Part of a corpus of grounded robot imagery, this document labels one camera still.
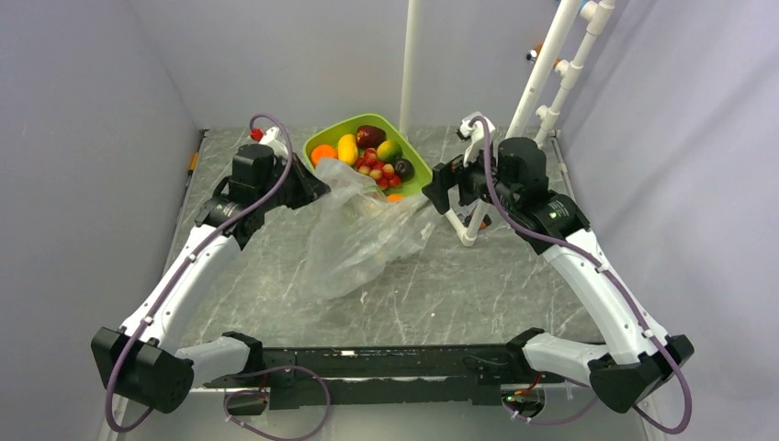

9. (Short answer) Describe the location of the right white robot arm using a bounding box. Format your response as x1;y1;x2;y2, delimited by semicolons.
423;137;694;413

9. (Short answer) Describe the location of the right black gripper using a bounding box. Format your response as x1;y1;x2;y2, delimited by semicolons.
422;139;520;214

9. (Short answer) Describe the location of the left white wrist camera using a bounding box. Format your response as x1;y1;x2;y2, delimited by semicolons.
258;126;290;162

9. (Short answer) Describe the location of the orange hook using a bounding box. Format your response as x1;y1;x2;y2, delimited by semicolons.
525;43;561;69

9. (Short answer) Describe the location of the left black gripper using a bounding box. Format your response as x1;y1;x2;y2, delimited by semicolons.
258;153;332;212

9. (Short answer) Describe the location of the orange fake fruit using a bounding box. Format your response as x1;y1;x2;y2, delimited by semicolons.
310;144;338;167

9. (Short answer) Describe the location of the green plastic tray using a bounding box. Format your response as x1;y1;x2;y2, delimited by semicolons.
302;113;432;197

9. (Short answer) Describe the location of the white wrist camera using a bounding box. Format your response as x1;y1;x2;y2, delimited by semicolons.
258;126;290;162
457;111;496;166

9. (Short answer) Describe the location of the red grape bunch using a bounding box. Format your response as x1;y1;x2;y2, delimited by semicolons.
353;149;403;191

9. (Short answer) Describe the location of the white pvc pipe frame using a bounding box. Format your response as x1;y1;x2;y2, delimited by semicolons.
398;0;617;248

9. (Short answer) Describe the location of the purple cable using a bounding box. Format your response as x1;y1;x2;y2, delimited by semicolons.
467;115;694;435
104;113;333;441

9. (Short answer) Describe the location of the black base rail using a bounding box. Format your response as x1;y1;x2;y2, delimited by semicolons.
207;344;563;410

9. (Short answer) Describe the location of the orange handled tool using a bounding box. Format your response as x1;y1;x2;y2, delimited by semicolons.
186;152;198;175

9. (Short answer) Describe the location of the clear plastic bag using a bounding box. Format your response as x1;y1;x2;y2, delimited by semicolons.
299;159;441;301

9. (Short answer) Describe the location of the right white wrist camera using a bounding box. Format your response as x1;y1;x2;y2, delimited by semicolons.
457;111;496;166

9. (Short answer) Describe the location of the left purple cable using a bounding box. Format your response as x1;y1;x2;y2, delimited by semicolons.
104;113;333;441

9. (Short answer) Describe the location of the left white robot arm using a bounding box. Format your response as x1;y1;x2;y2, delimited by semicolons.
91;143;330;413

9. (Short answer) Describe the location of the dark purple mangosteen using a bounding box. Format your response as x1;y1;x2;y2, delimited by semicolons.
393;158;415;182

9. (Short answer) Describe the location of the dark red apple back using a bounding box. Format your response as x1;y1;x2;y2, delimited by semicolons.
356;125;387;150

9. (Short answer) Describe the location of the green yellow fake mango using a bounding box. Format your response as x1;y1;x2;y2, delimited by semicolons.
376;140;402;164

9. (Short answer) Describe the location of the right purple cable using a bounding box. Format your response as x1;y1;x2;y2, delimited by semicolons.
467;115;694;435

